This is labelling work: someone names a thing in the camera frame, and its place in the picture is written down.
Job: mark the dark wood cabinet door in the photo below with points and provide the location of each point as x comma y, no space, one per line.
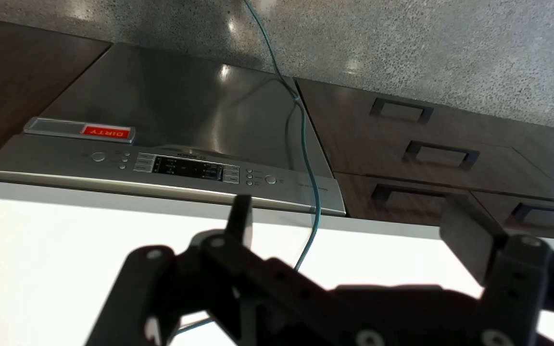
14,89

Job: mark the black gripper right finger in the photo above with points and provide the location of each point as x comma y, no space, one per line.
518,281

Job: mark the stainless steel dishwasher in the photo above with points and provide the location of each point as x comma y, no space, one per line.
181,96

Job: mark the red sticker label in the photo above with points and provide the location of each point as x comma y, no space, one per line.
106,133

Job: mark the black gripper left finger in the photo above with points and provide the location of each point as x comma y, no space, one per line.
162,289

